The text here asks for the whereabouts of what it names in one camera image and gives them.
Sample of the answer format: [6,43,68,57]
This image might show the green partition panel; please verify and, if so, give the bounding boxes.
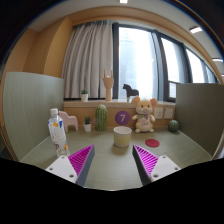
[2,72,64,161]
[175,83,224,156]

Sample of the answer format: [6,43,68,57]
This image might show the purple number seven disc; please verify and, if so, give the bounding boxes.
[115,111,130,126]

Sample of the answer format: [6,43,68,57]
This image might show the left green partition panel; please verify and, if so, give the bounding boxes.
[2,72,64,161]

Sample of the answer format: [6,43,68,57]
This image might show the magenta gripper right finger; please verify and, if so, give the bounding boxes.
[132,145,180,186]

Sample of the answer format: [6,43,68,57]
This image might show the white wall socket right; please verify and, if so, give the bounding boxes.
[164,108,174,119]

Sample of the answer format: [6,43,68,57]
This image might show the wooden hand model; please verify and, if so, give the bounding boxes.
[102,70,114,101]

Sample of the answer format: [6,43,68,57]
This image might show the small round green cactus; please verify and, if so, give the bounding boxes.
[168,120,179,132]

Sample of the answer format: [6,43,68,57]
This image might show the clear plastic water bottle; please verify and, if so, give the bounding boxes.
[48,108,70,157]

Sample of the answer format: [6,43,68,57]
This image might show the grey curtain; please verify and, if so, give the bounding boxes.
[62,20,113,98]

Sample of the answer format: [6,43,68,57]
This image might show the potted plant on sill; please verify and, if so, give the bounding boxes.
[81,89,88,102]

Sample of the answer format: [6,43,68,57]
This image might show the small potted plant on table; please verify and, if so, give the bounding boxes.
[83,116,91,132]

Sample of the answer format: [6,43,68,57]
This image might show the red round coaster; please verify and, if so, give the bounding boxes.
[145,139,160,147]

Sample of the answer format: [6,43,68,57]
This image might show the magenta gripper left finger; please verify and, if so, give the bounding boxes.
[46,145,95,187]

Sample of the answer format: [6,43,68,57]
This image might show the pale yellow cup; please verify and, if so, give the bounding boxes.
[113,126,132,148]

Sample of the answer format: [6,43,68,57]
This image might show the plush mouse toy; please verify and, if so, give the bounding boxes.
[131,96,158,133]

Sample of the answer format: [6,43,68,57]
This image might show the right green partition panel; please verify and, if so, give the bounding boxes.
[175,83,224,156]

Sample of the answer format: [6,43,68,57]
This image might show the black horse figurine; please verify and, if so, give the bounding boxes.
[123,84,139,97]

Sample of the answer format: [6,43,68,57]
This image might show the tall green ceramic cactus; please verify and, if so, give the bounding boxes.
[95,104,108,131]

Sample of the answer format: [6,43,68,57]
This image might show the pink wooden horse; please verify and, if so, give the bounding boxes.
[59,111,78,131]

